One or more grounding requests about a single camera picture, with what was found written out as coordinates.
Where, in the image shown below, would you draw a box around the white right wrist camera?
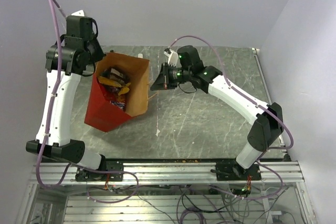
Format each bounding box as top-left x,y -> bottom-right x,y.
164,48 -> 179,67

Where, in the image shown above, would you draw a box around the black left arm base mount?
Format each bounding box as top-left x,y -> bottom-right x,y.
75,159 -> 124,182

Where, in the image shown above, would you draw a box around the black white snack packet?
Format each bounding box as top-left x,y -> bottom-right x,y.
107,68 -> 128,80

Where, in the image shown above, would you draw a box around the aluminium frame rail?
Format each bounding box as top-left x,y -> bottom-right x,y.
40,162 -> 305,186

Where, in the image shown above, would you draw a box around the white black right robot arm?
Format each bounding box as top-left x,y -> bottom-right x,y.
150,45 -> 284,180

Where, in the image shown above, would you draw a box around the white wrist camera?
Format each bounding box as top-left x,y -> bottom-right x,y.
164,48 -> 179,67
71,9 -> 85,17

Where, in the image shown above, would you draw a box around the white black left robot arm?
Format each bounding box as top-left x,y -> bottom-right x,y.
26,15 -> 107,180

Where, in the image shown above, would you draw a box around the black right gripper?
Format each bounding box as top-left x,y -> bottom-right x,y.
151,62 -> 192,91

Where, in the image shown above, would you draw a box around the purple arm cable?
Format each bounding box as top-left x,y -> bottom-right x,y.
35,0 -> 73,189
167,35 -> 295,151

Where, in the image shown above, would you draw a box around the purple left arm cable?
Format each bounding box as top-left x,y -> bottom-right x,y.
35,0 -> 73,189

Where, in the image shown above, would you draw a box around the red brown paper bag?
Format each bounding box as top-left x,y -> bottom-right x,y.
85,52 -> 149,132

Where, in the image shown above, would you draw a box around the red snack packet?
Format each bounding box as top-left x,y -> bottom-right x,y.
101,87 -> 118,102

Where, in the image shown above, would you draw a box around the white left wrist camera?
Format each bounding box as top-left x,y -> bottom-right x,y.
71,9 -> 85,17

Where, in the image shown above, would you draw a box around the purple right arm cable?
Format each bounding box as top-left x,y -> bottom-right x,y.
167,35 -> 295,151

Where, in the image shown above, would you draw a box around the loose cables under frame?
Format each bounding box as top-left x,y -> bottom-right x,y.
86,174 -> 289,224

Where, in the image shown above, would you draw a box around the purple snack packet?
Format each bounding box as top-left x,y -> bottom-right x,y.
104,86 -> 123,93

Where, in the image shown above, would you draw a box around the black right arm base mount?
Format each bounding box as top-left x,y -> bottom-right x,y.
210,159 -> 261,181

